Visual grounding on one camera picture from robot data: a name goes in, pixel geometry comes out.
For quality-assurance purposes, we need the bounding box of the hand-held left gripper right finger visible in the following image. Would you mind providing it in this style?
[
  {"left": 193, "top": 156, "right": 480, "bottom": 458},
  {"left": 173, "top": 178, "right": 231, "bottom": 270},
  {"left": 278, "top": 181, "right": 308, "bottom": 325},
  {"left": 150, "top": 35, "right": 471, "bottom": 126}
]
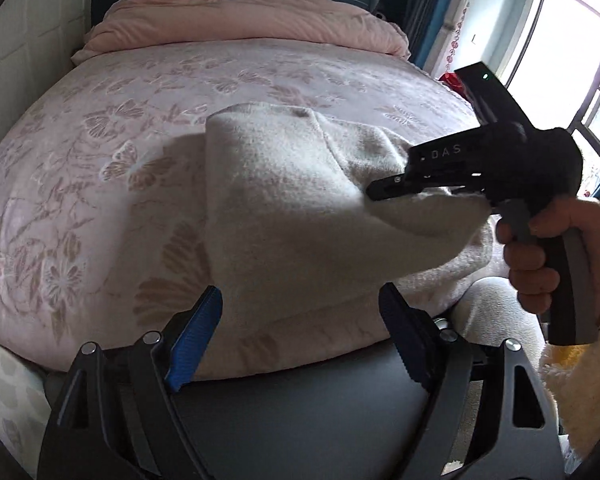
[{"left": 378, "top": 282, "right": 567, "bottom": 480}]

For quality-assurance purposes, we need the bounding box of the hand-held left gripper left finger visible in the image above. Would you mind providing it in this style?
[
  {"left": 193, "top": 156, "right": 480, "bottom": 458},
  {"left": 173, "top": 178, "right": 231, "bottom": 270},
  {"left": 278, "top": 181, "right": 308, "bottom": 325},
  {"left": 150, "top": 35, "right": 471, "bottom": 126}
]
[{"left": 36, "top": 285, "right": 225, "bottom": 480}]

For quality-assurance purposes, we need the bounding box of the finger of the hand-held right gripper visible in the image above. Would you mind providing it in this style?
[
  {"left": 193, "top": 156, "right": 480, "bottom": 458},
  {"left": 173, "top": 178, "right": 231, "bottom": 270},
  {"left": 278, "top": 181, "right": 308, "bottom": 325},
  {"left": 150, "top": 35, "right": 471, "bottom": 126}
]
[{"left": 365, "top": 172, "right": 482, "bottom": 203}]

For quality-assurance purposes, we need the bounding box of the cream sweater with black hearts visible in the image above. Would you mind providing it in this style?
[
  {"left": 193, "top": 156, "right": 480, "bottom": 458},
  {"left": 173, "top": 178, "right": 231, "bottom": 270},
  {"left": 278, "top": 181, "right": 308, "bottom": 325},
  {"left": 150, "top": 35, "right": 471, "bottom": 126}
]
[{"left": 204, "top": 102, "right": 497, "bottom": 322}]

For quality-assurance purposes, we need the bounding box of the person's right forearm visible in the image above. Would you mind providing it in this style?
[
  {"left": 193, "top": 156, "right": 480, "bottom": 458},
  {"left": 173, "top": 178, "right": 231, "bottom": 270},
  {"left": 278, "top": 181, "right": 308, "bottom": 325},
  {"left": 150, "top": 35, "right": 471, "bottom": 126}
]
[{"left": 539, "top": 305, "right": 600, "bottom": 463}]

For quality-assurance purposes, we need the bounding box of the person's right hand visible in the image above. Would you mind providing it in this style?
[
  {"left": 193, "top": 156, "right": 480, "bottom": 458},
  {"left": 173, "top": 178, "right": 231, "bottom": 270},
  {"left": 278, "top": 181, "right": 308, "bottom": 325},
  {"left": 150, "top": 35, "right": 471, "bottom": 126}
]
[{"left": 495, "top": 197, "right": 600, "bottom": 327}]

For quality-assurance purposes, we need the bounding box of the person's leg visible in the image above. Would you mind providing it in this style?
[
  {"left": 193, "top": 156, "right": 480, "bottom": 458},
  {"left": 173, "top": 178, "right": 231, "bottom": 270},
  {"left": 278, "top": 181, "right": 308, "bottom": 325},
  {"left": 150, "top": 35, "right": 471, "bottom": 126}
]
[{"left": 449, "top": 278, "right": 548, "bottom": 361}]

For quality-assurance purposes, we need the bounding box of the window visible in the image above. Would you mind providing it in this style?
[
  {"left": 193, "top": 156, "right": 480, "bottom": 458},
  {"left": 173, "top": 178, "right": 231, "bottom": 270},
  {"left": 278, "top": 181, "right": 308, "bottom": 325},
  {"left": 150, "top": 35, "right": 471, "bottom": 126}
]
[{"left": 500, "top": 0, "right": 600, "bottom": 196}]

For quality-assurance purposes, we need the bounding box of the red cloth on windowsill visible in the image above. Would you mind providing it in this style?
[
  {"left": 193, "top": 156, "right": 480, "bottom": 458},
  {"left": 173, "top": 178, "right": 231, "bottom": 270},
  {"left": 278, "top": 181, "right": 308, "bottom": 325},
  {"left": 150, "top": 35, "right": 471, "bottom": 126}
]
[{"left": 438, "top": 72, "right": 471, "bottom": 100}]

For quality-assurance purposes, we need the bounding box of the blue grey curtain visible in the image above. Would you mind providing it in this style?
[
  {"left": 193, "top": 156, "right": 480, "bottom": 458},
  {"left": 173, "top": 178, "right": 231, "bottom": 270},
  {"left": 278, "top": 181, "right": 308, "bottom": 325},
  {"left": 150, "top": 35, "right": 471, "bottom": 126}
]
[{"left": 405, "top": 0, "right": 481, "bottom": 73}]

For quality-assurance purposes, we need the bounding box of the pink floral bedspread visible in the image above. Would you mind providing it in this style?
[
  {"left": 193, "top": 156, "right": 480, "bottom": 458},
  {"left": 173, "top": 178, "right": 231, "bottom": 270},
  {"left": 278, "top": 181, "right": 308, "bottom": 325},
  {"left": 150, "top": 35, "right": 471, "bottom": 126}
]
[{"left": 0, "top": 39, "right": 496, "bottom": 380}]

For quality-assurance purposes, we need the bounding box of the white patterned cloth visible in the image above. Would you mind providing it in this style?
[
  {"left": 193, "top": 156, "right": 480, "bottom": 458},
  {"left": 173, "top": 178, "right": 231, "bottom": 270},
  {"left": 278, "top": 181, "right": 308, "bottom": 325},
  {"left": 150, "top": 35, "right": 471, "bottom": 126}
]
[{"left": 0, "top": 344, "right": 53, "bottom": 466}]

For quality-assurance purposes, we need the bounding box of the pink duvet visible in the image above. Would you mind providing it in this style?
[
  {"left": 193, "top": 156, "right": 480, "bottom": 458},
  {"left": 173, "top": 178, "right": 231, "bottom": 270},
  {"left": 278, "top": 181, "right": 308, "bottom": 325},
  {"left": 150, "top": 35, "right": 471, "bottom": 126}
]
[{"left": 71, "top": 0, "right": 411, "bottom": 65}]

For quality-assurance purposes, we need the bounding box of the white wardrobe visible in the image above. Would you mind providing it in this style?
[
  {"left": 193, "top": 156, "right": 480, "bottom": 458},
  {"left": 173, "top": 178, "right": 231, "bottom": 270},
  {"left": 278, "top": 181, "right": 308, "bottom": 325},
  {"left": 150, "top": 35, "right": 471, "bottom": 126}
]
[{"left": 0, "top": 0, "right": 97, "bottom": 126}]

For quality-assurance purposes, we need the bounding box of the hanging red bead string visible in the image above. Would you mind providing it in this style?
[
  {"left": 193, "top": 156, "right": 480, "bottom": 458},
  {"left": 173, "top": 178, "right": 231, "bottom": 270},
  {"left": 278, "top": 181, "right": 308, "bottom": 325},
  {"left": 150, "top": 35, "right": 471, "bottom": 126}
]
[{"left": 445, "top": 0, "right": 483, "bottom": 73}]

